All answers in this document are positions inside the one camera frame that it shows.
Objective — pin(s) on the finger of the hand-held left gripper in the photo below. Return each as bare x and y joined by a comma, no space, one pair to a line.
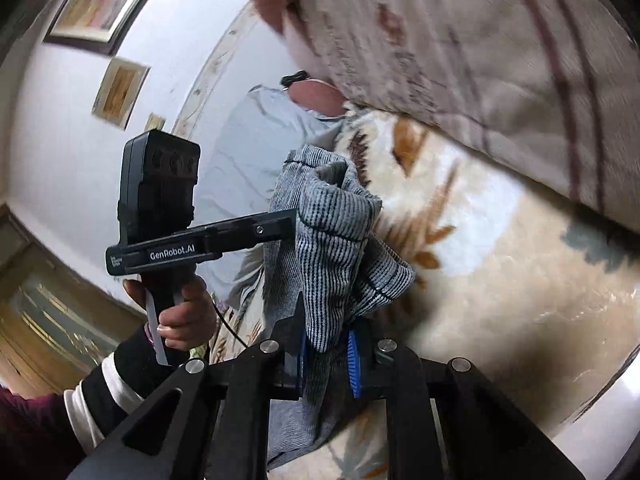
255,230

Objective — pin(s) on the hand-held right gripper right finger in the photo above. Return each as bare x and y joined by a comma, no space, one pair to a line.
354,360

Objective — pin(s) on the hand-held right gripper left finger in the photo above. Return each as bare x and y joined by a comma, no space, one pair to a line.
287,360

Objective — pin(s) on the person's left forearm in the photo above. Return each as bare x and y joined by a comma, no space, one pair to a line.
100,395

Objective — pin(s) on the person's left hand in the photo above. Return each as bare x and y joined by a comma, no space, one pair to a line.
192,317

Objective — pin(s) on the grey pillow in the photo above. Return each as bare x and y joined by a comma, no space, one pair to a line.
255,135

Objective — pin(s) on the small framed picture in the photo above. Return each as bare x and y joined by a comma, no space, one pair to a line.
120,90

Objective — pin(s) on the pink pillow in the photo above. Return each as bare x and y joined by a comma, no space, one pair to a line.
317,97

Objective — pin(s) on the wooden door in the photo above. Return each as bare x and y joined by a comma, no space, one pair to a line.
45,310

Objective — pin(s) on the leaf print blanket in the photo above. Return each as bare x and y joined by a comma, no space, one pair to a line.
500,290

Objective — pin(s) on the large framed picture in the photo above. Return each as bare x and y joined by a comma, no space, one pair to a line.
105,0

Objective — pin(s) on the beige striped pillow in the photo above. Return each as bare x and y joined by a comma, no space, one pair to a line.
475,50

